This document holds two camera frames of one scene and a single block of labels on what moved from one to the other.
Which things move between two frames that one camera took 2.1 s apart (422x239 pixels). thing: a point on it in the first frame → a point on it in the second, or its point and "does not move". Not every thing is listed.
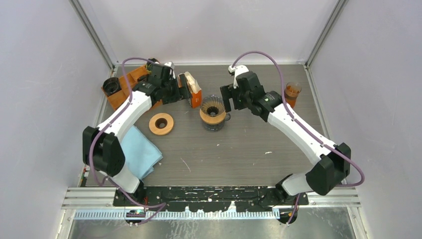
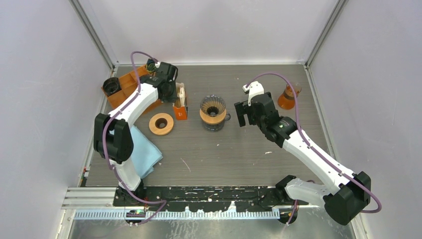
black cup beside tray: [111, 85] does not move
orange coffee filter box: [195, 100] → [180, 112]
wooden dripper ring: [212, 120] does not move
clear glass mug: [217, 127] does not move
